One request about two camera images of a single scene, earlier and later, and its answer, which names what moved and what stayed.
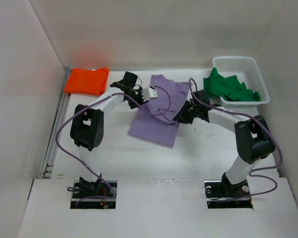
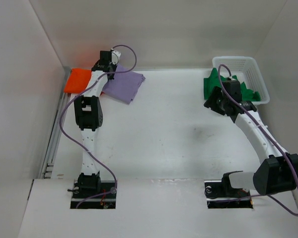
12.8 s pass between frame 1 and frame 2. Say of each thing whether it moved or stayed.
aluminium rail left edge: stayed
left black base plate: stayed
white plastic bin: stayed
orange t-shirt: stayed
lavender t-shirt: moved
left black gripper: moved
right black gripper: moved
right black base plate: stayed
